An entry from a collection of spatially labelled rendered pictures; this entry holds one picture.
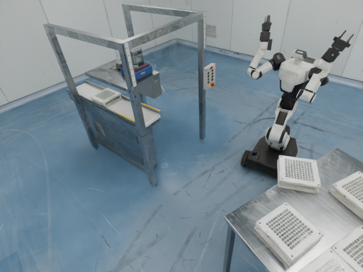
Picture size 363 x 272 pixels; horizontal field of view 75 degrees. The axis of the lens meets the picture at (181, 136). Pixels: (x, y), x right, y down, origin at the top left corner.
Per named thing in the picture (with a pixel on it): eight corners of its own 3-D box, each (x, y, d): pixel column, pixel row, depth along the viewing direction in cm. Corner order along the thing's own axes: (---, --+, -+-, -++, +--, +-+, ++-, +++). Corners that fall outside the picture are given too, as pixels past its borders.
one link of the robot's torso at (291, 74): (288, 81, 253) (296, 48, 230) (317, 93, 230) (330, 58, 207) (269, 90, 241) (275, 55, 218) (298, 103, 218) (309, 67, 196)
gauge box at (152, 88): (162, 94, 227) (159, 75, 214) (154, 99, 220) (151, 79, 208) (146, 88, 238) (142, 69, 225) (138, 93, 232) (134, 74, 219)
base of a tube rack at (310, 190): (318, 194, 151) (319, 191, 149) (277, 187, 157) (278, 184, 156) (313, 167, 169) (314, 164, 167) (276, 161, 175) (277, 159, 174)
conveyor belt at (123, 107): (160, 118, 241) (160, 114, 238) (143, 131, 226) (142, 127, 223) (85, 86, 310) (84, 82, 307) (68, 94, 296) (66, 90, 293)
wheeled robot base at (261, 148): (261, 136, 319) (265, 116, 298) (302, 149, 295) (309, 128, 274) (242, 167, 279) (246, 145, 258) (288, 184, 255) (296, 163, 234)
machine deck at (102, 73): (159, 75, 214) (159, 72, 212) (128, 93, 193) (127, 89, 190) (116, 62, 246) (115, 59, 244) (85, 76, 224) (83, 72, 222)
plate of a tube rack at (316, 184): (320, 189, 148) (321, 187, 146) (279, 182, 154) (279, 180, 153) (315, 162, 166) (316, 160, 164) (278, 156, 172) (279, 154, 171)
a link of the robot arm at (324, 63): (326, 54, 172) (315, 68, 179) (338, 60, 174) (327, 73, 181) (320, 48, 180) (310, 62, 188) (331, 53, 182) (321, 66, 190)
